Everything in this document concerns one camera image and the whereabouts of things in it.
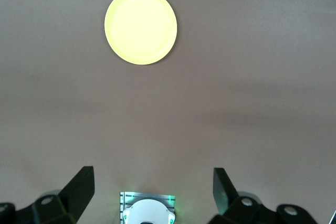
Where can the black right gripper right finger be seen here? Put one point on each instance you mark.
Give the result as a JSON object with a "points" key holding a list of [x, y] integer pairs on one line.
{"points": [[228, 200]]}

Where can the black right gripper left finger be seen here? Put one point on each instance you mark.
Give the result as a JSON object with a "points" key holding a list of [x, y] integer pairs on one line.
{"points": [[71, 197]]}

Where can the yellow round plate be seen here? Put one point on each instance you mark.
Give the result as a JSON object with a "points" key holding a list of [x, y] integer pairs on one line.
{"points": [[140, 27]]}

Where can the brown table cover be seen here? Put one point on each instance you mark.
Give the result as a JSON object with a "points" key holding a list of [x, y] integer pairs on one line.
{"points": [[236, 103]]}

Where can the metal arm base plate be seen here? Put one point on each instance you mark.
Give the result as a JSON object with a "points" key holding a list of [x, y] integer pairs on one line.
{"points": [[126, 200]]}

